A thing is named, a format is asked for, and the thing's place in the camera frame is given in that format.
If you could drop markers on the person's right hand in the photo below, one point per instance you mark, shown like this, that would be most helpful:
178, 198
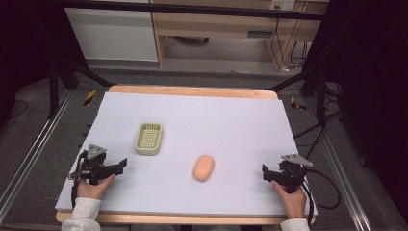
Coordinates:
292, 202

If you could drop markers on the white table mat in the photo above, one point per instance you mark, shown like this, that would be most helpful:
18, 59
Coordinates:
192, 128

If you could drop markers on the pale green soap dish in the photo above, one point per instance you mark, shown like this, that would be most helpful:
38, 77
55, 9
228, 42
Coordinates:
148, 138

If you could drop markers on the yellow black striped tape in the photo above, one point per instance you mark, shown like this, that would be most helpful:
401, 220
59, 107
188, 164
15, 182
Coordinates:
90, 97
297, 104

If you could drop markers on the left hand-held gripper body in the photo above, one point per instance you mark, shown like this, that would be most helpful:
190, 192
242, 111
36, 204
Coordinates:
95, 166

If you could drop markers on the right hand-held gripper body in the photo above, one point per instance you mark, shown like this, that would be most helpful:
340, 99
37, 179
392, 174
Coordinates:
291, 173

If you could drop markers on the black metal stand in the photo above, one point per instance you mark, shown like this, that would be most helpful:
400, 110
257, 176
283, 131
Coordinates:
317, 86
61, 77

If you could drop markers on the aluminium floor rail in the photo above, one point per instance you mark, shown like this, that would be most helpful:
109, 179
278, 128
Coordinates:
349, 192
32, 147

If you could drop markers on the white cabinet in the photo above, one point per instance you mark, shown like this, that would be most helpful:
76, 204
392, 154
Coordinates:
112, 32

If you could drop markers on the wooden desk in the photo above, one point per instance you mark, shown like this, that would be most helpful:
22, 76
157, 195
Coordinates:
218, 25

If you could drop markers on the orange oval soap bar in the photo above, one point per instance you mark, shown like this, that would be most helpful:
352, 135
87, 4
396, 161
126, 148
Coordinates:
203, 168

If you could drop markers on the black horizontal bar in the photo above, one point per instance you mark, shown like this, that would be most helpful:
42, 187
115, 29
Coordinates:
192, 9

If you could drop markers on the person's left hand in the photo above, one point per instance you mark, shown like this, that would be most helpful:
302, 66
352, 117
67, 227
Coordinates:
93, 188

